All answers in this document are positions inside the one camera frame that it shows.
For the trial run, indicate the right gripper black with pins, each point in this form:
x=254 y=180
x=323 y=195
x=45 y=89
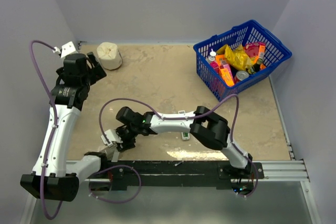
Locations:
x=126 y=145

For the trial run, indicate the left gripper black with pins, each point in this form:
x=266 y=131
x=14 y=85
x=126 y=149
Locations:
x=98 y=73

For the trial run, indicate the grey remote control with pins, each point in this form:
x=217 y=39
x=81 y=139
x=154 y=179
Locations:
x=112 y=154

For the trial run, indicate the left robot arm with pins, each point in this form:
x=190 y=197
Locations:
x=51 y=175

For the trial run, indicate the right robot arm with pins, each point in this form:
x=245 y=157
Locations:
x=209 y=128

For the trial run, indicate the white tissue roll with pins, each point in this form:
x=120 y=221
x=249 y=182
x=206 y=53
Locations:
x=109 y=56

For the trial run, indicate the white bottle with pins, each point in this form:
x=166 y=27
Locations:
x=211 y=56

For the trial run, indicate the orange box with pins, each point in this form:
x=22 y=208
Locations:
x=225 y=70

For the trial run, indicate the red soda can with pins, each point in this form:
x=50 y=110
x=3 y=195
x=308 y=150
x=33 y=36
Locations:
x=240 y=76

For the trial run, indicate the yellow snack bag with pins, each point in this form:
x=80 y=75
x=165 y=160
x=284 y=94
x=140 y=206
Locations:
x=237 y=58

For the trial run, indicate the blue plastic basket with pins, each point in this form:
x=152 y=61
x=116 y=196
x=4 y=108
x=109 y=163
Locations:
x=251 y=31

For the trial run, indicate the dark glass bottle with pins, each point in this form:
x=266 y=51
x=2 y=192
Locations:
x=255 y=67

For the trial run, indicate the orange tall carton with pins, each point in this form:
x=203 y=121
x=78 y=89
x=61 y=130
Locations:
x=261 y=50

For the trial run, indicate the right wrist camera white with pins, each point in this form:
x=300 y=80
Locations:
x=110 y=138

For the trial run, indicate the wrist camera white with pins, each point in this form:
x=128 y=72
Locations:
x=110 y=138
x=65 y=50

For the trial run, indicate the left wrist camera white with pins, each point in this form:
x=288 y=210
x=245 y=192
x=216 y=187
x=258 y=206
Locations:
x=65 y=50

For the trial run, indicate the black base frame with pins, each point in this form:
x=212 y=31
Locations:
x=216 y=174

